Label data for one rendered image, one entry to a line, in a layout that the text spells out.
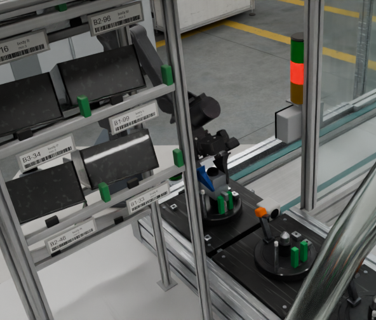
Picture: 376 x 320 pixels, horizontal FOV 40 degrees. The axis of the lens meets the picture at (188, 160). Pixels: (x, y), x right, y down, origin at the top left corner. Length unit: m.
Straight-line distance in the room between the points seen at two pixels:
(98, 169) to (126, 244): 0.59
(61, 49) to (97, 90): 3.46
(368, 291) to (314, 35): 0.55
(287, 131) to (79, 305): 0.66
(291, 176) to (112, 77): 0.85
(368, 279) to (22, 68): 3.43
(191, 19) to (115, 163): 4.72
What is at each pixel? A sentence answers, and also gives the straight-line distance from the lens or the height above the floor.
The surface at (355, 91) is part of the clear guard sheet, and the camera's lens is 1.34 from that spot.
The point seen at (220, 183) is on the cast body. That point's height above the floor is 1.07.
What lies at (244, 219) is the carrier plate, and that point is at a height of 0.97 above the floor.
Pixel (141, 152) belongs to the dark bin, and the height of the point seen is 1.34.
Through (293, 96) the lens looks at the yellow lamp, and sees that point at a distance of 1.22.
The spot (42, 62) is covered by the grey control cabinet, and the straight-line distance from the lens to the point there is 4.26.
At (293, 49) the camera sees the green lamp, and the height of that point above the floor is 1.39.
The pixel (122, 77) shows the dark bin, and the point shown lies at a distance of 0.85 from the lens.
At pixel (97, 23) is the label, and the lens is 0.75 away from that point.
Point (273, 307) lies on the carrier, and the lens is 1.12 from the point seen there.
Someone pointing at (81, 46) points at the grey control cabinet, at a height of 0.45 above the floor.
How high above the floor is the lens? 1.81
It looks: 32 degrees down
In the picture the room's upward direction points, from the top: 7 degrees counter-clockwise
